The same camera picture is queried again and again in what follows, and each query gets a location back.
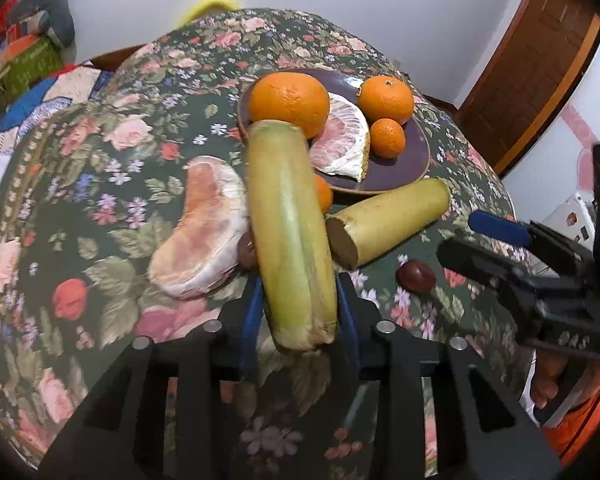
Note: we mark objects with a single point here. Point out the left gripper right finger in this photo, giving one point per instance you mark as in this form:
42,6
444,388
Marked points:
482,431

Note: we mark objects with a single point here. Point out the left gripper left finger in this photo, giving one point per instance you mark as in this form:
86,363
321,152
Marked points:
117,432

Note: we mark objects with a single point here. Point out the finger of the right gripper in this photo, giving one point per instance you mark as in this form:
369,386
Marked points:
500,229
507,279

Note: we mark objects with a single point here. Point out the small mandarin orange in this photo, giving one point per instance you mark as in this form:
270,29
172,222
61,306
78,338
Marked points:
387,138

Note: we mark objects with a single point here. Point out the pomelo wedge with rind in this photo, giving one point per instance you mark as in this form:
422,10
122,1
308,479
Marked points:
343,148

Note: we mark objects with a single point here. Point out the medium orange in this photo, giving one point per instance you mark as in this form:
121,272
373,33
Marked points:
386,97

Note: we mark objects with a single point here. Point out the green-yellow sugarcane piece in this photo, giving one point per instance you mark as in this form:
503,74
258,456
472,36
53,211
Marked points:
290,236
366,230

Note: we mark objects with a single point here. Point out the large orange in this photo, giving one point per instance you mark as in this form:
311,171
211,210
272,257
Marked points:
297,98

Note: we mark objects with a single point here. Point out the person's hand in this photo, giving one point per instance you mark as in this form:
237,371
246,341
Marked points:
548,367

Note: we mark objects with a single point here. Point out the white sliding door with hearts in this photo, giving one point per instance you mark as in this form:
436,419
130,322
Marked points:
553,182

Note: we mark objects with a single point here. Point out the dark red date fruit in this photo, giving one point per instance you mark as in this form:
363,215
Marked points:
416,276

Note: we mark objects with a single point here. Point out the dark purple round plate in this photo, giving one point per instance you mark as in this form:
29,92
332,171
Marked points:
383,174

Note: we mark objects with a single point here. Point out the peeled pomelo segment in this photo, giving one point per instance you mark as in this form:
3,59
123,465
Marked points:
201,253

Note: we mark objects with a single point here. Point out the brown wooden door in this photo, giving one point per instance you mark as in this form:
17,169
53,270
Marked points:
535,59

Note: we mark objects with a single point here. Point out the floral green quilt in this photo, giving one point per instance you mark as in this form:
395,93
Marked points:
91,192

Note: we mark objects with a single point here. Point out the blue patchwork blanket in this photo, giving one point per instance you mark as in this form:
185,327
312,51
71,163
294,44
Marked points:
46,98

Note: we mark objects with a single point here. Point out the green storage box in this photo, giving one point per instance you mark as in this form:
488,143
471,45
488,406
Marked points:
26,69

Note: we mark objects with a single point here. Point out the grey plush toy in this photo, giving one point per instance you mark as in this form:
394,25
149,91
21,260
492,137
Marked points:
50,18

